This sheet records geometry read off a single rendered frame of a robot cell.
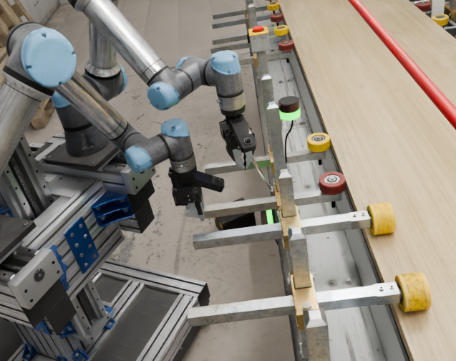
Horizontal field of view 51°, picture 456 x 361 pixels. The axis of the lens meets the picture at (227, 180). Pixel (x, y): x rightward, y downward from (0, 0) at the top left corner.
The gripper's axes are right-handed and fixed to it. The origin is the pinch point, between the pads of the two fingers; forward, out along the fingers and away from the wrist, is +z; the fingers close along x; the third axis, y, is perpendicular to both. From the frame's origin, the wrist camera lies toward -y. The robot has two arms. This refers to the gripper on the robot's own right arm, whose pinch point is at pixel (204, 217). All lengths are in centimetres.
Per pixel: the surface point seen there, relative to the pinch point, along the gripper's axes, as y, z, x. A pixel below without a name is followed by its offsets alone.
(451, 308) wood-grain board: -57, -7, 52
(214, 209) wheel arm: -4.0, -3.4, 1.1
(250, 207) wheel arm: -15.4, -2.6, 1.4
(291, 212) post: -27.1, -15.6, 22.7
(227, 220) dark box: 3, 70, -83
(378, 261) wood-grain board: -46, -7, 36
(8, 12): 238, 15, -431
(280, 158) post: -27.0, -16.6, -2.3
